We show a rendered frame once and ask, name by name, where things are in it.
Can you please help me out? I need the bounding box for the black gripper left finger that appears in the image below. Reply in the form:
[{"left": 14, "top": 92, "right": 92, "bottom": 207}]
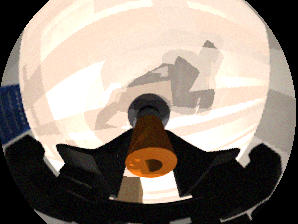
[{"left": 56, "top": 127, "right": 134, "bottom": 198}]

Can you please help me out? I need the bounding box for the orange knob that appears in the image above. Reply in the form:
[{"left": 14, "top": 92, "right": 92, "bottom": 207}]
[{"left": 125, "top": 115, "right": 177, "bottom": 179}]

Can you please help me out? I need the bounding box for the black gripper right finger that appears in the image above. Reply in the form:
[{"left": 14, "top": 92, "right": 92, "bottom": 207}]
[{"left": 165, "top": 129, "right": 241, "bottom": 198}]

